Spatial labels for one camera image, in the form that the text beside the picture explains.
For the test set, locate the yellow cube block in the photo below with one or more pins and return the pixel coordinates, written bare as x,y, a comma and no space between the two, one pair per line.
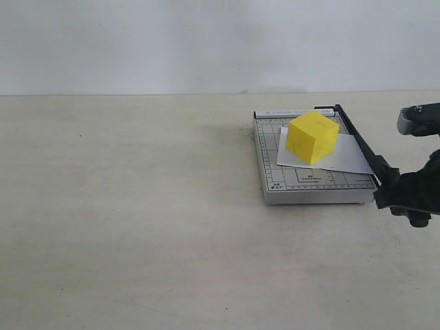
312,136

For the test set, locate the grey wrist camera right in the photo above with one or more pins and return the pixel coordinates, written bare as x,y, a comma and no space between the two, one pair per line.
419,120

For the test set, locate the white paper sheet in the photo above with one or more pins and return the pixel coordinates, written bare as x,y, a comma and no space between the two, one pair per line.
347,156

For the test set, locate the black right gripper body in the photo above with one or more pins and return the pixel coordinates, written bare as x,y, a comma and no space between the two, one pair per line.
421,187

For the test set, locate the grey paper cutter base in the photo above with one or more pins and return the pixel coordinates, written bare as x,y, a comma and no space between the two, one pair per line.
294,185

